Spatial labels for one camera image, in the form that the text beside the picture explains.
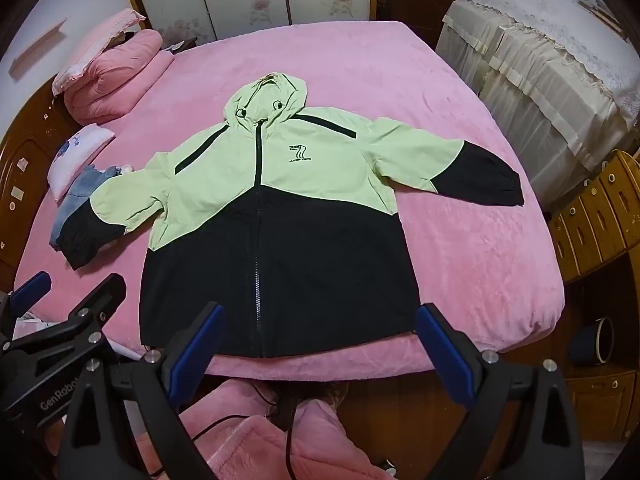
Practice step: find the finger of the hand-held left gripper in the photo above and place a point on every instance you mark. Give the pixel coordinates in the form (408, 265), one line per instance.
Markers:
(32, 287)
(95, 302)

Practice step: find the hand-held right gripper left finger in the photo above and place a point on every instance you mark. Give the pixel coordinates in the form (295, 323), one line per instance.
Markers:
(195, 355)

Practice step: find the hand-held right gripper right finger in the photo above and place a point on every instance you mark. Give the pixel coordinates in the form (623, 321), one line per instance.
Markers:
(445, 355)

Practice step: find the green and black hooded jacket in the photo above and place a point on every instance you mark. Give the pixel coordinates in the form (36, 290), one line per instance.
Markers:
(300, 185)

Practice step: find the pink fleece bed blanket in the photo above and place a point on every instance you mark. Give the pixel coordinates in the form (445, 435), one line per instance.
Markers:
(450, 260)

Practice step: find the blue jeans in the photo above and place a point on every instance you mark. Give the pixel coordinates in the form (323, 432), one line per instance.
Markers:
(82, 190)

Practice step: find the wooden headboard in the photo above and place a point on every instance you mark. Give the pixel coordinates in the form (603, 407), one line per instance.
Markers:
(25, 170)

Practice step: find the white printed pillow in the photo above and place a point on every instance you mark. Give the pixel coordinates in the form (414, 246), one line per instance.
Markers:
(80, 155)

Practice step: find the person's pink fleece clothing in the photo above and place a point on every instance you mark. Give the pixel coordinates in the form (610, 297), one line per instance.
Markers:
(310, 440)

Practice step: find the wooden drawer cabinet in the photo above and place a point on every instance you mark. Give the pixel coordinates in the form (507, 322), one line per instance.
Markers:
(600, 210)

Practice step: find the folded pink quilt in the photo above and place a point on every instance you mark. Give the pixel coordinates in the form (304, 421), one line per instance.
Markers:
(120, 80)

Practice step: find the pink lace-trimmed pillow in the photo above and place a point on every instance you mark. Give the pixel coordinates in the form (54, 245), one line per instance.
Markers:
(95, 40)

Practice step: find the dark bedside table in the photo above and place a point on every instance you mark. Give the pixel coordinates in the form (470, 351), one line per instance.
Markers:
(177, 47)

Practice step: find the cream lace-covered furniture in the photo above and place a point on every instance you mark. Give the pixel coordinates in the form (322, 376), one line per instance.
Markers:
(550, 75)

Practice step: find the wooden wall strip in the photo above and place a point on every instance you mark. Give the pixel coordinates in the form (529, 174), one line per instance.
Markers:
(40, 45)

